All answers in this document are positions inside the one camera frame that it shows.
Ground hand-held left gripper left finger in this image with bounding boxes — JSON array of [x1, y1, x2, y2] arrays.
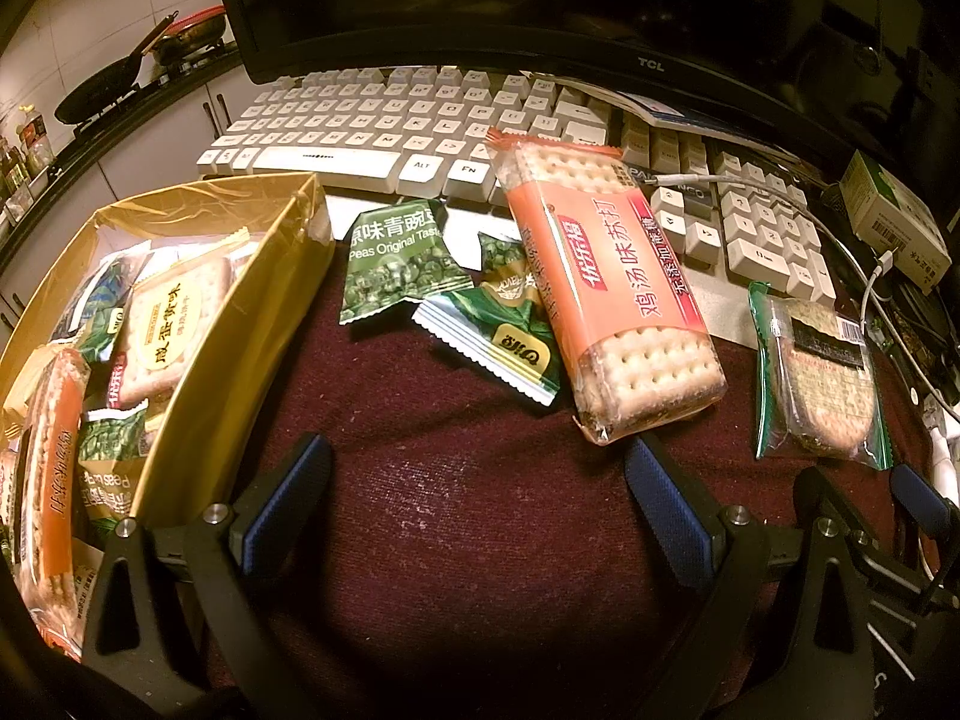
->
[[79, 431, 335, 720]]

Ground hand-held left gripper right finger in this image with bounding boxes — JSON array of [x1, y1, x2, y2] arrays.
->
[[624, 431, 880, 720]]

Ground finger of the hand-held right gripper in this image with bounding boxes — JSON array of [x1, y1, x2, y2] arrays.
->
[[889, 463, 960, 541], [793, 465, 860, 535]]

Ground gold cardboard box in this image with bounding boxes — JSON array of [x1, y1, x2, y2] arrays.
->
[[0, 171, 336, 661]]

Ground green pea snack packet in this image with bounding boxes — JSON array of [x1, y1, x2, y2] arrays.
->
[[79, 401, 162, 541], [412, 232, 563, 407], [339, 199, 477, 325]]

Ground orange soda cracker packet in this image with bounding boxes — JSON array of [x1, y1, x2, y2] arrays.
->
[[484, 129, 728, 445], [15, 349, 91, 616]]

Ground white charger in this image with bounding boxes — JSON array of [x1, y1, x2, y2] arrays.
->
[[930, 420, 960, 507]]

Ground seaweed cracker packet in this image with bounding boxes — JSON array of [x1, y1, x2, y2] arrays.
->
[[748, 281, 895, 472]]

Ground round cracker packet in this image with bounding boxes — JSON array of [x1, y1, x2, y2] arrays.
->
[[112, 255, 235, 407]]

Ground small green snack packet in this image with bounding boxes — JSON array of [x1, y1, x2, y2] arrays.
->
[[75, 304, 128, 361]]

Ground white and green carton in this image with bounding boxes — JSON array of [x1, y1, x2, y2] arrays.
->
[[838, 150, 953, 293]]

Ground white base cabinet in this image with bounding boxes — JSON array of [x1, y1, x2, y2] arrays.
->
[[0, 75, 248, 331]]

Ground white computer keyboard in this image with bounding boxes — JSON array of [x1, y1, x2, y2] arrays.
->
[[196, 66, 837, 308]]

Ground row of bottles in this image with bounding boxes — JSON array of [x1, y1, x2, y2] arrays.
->
[[0, 109, 57, 222]]

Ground black frying pan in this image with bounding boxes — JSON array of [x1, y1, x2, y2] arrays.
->
[[54, 11, 181, 127]]

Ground red wok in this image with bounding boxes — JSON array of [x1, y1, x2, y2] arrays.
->
[[152, 4, 227, 67]]

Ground white usb cable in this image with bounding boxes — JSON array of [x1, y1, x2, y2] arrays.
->
[[859, 246, 960, 425]]

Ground thin white cable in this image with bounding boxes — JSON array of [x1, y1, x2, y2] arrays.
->
[[651, 172, 871, 286]]

